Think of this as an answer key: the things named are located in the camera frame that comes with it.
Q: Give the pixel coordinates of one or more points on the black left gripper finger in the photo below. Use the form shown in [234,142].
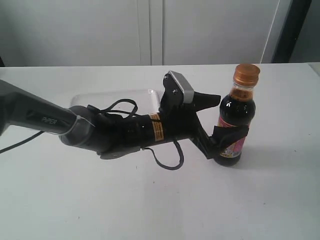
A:
[202,101]
[223,137]

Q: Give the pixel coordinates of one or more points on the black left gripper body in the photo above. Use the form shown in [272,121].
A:
[181,122]

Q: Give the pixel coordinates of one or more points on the dark soy sauce bottle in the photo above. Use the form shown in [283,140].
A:
[238,108]

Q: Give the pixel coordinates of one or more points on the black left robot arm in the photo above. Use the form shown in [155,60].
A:
[112,135]

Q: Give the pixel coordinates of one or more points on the white rectangular plastic tray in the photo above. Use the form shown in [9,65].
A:
[148,100]

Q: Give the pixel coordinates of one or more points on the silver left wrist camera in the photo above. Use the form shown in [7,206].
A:
[177,88]

